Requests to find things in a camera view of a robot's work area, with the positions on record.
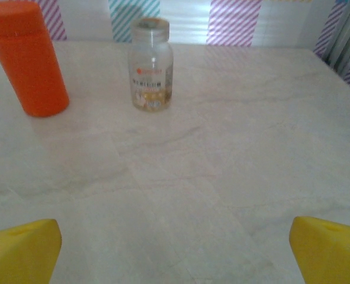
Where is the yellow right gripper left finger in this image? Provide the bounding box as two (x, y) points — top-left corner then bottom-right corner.
(0, 218), (63, 284)

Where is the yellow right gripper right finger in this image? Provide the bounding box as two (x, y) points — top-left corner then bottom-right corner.
(290, 216), (350, 284)

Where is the orange plastic pill bottle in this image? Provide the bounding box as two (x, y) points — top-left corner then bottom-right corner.
(0, 1), (70, 118)

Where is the clear glass pill bottle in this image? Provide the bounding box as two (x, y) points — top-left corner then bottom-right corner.
(128, 17), (175, 113)

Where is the aluminium frame post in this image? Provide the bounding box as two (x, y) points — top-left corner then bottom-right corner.
(328, 0), (350, 72)

